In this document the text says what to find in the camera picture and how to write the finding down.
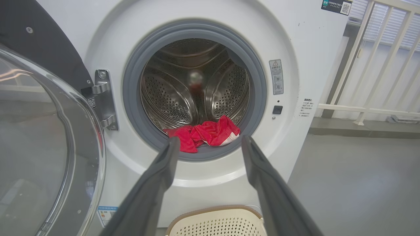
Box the white window blinds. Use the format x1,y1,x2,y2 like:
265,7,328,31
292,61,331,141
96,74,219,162
348,0,420,51

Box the red shirt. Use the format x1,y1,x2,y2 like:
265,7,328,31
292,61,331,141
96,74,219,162
163,115,241,153

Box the white front-load washing machine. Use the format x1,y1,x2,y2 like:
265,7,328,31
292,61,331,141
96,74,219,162
36,0,353,228

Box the cream perforated laundry basket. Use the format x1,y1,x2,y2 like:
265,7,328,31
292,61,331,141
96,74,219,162
165,205,268,236

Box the blue energy label sticker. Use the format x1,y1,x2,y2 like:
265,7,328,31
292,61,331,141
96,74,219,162
97,206,118,227

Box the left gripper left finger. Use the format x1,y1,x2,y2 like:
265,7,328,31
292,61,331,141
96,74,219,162
99,137,180,236

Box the white metal railing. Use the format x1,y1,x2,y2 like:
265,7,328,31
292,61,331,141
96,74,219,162
317,0,420,126

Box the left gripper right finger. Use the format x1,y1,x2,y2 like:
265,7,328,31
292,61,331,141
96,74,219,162
241,135,324,236

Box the round glass washing machine door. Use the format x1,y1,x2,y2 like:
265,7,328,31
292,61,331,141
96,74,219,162
0,0,106,236

